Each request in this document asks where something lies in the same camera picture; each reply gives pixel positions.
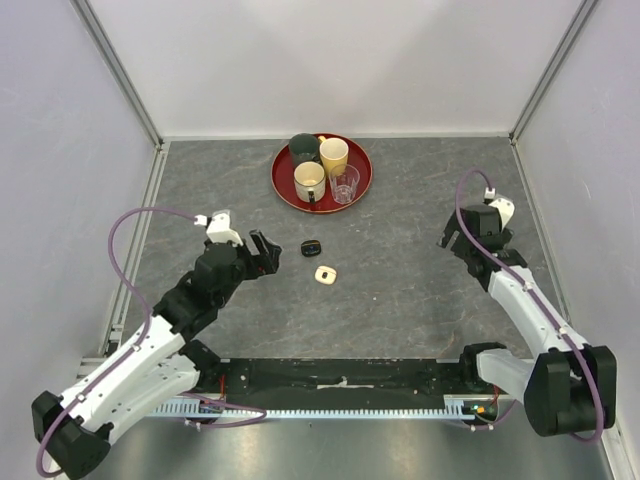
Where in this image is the cream mug black handle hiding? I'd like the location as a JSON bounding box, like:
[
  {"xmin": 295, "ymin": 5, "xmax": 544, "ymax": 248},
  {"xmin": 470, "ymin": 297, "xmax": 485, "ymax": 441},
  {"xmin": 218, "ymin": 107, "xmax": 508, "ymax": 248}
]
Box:
[{"xmin": 294, "ymin": 162, "xmax": 326, "ymax": 205}]

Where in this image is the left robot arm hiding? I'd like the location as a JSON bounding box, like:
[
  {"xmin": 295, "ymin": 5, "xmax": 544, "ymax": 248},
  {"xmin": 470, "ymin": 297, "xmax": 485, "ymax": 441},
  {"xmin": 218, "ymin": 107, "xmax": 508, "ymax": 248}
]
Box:
[{"xmin": 31, "ymin": 227, "xmax": 282, "ymax": 479}]

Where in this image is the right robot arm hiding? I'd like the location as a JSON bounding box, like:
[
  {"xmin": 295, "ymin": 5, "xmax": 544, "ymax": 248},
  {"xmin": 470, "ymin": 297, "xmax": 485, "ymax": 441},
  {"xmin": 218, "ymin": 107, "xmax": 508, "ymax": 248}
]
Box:
[{"xmin": 438, "ymin": 201, "xmax": 617, "ymax": 443}]

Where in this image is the dark green mug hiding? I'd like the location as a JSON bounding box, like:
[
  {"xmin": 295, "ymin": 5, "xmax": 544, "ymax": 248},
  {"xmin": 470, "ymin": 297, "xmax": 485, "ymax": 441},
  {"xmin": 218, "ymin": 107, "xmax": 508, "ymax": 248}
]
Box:
[{"xmin": 288, "ymin": 133, "xmax": 320, "ymax": 167}]

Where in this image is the slotted cable duct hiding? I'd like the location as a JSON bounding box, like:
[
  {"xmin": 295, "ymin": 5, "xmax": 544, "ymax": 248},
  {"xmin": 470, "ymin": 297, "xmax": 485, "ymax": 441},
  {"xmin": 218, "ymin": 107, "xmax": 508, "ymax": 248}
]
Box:
[{"xmin": 149, "ymin": 395, "xmax": 513, "ymax": 421}]

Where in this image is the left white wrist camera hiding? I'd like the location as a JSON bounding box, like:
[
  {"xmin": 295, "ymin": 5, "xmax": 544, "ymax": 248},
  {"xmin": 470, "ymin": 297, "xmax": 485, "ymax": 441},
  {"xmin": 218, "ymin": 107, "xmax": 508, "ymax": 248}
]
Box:
[{"xmin": 206, "ymin": 209, "xmax": 244, "ymax": 247}]

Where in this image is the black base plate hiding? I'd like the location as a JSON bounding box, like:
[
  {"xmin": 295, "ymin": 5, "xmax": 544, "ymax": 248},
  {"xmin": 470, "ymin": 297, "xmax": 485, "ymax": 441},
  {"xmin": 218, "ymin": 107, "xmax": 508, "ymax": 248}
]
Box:
[{"xmin": 194, "ymin": 358, "xmax": 494, "ymax": 409}]

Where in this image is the cream earbud charging case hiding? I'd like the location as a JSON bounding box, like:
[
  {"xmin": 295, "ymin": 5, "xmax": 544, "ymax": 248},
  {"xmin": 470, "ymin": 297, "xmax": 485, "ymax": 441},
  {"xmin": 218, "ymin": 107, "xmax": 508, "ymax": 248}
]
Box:
[{"xmin": 314, "ymin": 266, "xmax": 337, "ymax": 285}]

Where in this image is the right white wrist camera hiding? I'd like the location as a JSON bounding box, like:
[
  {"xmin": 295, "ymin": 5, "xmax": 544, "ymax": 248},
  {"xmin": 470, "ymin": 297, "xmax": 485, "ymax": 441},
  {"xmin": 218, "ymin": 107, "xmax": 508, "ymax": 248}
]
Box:
[{"xmin": 488, "ymin": 196, "xmax": 516, "ymax": 230}]

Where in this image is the clear glass tumbler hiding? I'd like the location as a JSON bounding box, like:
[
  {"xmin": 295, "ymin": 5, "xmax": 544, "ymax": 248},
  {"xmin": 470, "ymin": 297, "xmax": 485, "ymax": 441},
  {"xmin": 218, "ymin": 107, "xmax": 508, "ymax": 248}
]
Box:
[{"xmin": 329, "ymin": 164, "xmax": 360, "ymax": 205}]

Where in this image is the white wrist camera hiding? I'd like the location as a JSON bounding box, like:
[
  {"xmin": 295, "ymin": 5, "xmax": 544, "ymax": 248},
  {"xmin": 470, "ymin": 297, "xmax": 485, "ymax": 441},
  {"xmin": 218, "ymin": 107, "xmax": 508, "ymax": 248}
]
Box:
[
  {"xmin": 488, "ymin": 196, "xmax": 516, "ymax": 230},
  {"xmin": 206, "ymin": 209, "xmax": 244, "ymax": 247}
]

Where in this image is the yellow mug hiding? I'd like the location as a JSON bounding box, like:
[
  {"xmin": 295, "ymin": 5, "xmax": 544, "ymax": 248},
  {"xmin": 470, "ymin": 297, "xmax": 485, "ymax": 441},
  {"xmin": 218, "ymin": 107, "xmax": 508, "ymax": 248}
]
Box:
[{"xmin": 318, "ymin": 136, "xmax": 349, "ymax": 177}]

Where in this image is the black earbud charging case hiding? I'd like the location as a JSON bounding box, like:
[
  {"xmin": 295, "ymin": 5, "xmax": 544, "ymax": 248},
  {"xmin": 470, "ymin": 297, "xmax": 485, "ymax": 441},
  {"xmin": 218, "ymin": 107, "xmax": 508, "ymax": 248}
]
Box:
[{"xmin": 300, "ymin": 239, "xmax": 322, "ymax": 258}]

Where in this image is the red round tray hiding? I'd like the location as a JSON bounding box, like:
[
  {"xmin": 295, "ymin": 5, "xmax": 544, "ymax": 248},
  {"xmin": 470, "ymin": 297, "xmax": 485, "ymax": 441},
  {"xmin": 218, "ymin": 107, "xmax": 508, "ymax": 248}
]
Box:
[{"xmin": 271, "ymin": 133, "xmax": 373, "ymax": 214}]

